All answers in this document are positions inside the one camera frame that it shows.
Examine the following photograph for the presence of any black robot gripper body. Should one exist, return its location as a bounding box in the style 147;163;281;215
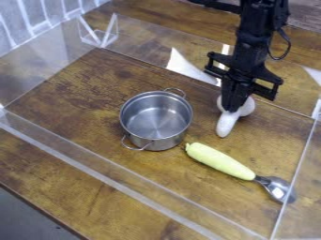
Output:
205;52;284;100

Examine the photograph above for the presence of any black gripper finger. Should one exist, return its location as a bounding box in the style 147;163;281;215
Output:
221;78;238;112
233;83;253;111

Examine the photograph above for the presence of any white plush mushroom brown cap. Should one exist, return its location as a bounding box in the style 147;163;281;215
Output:
215;97;256;138

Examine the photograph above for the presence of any silver metal pot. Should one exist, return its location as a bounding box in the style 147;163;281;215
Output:
119;87;193;151

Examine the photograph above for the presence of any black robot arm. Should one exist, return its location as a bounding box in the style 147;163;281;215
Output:
189;0;292;113

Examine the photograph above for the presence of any black bar at background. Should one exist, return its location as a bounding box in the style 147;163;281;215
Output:
290;12;321;25

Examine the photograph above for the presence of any black cable loop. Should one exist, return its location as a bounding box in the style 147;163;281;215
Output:
266;27;292;62

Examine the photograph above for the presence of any yellow handled metal spoon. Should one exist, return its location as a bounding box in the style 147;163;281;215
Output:
186;142;296;203

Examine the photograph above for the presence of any clear acrylic enclosure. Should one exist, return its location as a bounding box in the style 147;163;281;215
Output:
0;0;321;240

